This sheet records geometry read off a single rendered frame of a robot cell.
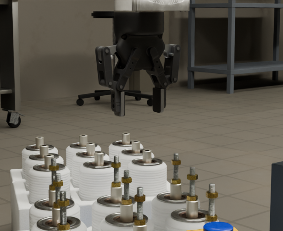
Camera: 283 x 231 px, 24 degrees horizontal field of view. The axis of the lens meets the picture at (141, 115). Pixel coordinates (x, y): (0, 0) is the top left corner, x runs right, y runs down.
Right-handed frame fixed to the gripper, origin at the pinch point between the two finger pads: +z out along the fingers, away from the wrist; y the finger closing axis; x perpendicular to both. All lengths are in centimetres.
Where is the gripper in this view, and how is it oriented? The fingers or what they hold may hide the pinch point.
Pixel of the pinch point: (139, 105)
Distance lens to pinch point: 102.0
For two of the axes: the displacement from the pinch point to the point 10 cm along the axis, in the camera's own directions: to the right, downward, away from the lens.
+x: 5.2, 1.3, -8.4
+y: -8.5, 0.8, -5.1
